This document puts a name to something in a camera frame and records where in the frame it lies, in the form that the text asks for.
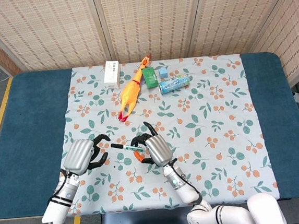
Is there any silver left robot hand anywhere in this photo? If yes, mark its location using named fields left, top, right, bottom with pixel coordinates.
left=60, top=133, right=113, bottom=177

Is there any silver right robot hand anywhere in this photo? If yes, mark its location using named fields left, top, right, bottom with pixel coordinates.
left=128, top=119, right=178, bottom=170

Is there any white green marker body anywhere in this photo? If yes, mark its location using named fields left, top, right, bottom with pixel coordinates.
left=121, top=143, right=145, bottom=155

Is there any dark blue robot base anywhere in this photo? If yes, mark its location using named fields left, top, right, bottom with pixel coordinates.
left=99, top=204, right=211, bottom=224

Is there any floral printed tablecloth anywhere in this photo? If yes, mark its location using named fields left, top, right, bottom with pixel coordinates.
left=55, top=50, right=280, bottom=218

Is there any yellow rubber chicken toy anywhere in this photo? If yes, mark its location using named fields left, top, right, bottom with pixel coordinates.
left=112, top=54, right=157, bottom=123

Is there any light blue drink can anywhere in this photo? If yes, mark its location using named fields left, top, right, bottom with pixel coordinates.
left=158, top=74, right=191, bottom=95

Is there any green snack packet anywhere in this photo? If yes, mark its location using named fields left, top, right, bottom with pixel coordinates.
left=141, top=66, right=159, bottom=89

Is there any small light blue cube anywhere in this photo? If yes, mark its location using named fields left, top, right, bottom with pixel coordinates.
left=158, top=67, right=170, bottom=79

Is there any white cardboard box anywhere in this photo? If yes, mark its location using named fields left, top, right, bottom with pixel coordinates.
left=102, top=60, right=123, bottom=91

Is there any woven folding screen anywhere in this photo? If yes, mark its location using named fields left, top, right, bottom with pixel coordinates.
left=0, top=0, right=299, bottom=104

